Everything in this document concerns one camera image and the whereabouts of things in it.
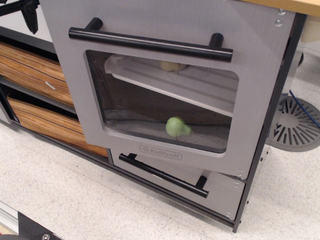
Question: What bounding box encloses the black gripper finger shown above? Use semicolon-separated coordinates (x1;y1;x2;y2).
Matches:
22;2;39;34

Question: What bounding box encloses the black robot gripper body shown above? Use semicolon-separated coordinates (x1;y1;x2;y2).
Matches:
0;0;40;16

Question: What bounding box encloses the black oven door handle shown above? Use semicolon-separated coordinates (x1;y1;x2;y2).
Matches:
68;17;233;63

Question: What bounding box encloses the grey toy oven door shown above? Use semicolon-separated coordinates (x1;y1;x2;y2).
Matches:
40;0;296;179

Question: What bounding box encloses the white oven shelf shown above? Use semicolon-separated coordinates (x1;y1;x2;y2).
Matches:
104;54;239;117

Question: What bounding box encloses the grey lower oven drawer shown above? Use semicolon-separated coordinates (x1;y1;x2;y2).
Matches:
110;150;245;220

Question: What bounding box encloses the upper wood-pattern storage bin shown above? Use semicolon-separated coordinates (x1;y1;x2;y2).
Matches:
0;42;74;108

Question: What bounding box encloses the wood-pattern storage bin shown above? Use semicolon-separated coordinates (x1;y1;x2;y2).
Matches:
0;42;74;108
7;91;108;158

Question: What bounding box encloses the lower wood-pattern storage bin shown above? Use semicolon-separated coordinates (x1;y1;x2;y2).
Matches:
7;91;108;158

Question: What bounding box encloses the yellow toy food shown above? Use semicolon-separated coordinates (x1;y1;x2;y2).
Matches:
159;61;187;72

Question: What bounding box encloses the green toy pear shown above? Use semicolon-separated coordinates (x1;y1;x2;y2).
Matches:
165;116;192;138

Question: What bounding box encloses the wooden countertop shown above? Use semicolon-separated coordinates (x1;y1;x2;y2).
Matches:
244;0;320;17

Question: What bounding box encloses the black toy kitchen frame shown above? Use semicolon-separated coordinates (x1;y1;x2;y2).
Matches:
0;12;308;233

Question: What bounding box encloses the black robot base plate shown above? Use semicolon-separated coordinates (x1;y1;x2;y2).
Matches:
0;212;62;240

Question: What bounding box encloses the black drawer handle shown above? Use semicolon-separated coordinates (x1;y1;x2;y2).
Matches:
119;153;209;198

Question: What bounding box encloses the blue cable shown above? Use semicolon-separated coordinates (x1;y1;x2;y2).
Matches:
288;88;320;127

